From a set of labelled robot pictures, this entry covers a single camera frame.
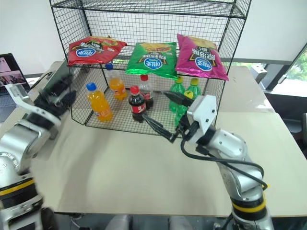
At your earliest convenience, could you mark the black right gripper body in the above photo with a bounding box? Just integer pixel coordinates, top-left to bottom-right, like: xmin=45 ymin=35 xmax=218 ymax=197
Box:
xmin=175 ymin=114 xmax=199 ymax=144

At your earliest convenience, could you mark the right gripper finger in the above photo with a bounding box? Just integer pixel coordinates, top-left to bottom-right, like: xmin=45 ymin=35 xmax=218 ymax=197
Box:
xmin=163 ymin=91 xmax=194 ymax=108
xmin=142 ymin=114 xmax=176 ymax=144

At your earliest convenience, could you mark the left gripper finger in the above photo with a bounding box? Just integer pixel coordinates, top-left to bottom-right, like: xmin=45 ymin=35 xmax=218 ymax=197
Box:
xmin=62 ymin=90 xmax=77 ymax=107
xmin=56 ymin=75 xmax=73 ymax=90

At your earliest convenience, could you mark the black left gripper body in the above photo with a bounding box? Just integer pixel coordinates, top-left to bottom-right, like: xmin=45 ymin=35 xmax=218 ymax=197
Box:
xmin=34 ymin=79 xmax=71 ymax=116

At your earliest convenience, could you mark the green soda bottle yellow cap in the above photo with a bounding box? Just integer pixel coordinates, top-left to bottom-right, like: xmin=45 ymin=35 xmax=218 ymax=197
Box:
xmin=174 ymin=78 xmax=202 ymax=127
xmin=168 ymin=76 xmax=188 ymax=113

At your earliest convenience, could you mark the cola bottle red cap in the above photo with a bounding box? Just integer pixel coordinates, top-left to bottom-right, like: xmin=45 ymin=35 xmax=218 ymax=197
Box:
xmin=139 ymin=74 xmax=154 ymax=110
xmin=128 ymin=85 xmax=147 ymax=123

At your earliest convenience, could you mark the orange soda bottle blue cap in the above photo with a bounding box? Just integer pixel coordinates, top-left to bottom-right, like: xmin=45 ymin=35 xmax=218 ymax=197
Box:
xmin=86 ymin=82 xmax=114 ymax=122
xmin=105 ymin=63 xmax=128 ymax=101

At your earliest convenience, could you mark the magenta chip bag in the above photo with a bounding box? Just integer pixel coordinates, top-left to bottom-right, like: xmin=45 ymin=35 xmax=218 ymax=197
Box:
xmin=175 ymin=33 xmax=230 ymax=81

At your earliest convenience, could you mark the red chip bag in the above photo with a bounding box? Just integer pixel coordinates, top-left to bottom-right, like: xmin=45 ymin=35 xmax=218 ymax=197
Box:
xmin=68 ymin=35 xmax=128 ymax=67

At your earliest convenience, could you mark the green chip bag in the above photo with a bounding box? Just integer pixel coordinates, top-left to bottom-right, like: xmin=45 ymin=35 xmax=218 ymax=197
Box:
xmin=126 ymin=42 xmax=178 ymax=81

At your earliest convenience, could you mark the open laptop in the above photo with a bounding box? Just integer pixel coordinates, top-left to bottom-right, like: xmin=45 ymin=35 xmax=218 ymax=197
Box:
xmin=0 ymin=53 xmax=32 ymax=123

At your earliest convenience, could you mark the grey box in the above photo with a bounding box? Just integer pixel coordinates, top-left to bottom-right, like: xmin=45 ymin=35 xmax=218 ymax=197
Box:
xmin=250 ymin=64 xmax=269 ymax=91

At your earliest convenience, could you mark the dark side furniture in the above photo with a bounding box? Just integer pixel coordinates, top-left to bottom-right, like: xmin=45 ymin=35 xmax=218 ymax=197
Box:
xmin=263 ymin=92 xmax=307 ymax=154

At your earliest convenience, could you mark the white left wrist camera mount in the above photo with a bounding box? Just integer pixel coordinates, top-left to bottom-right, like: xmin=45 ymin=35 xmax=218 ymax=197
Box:
xmin=4 ymin=83 xmax=62 ymax=131

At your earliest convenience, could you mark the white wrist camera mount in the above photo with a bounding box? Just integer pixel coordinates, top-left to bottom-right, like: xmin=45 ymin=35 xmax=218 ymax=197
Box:
xmin=4 ymin=83 xmax=62 ymax=131
xmin=186 ymin=94 xmax=218 ymax=146

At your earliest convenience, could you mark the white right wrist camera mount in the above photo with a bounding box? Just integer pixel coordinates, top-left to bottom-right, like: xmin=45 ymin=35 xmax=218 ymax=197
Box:
xmin=186 ymin=94 xmax=218 ymax=146

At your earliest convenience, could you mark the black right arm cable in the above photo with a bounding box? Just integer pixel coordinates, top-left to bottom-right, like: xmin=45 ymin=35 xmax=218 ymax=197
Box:
xmin=180 ymin=138 xmax=268 ymax=190

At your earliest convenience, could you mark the black wire mesh rack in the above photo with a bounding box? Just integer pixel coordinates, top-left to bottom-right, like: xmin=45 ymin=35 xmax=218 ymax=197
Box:
xmin=49 ymin=0 xmax=252 ymax=138

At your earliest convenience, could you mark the black window frame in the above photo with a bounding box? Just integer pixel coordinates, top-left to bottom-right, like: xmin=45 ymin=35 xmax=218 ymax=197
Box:
xmin=230 ymin=42 xmax=307 ymax=96

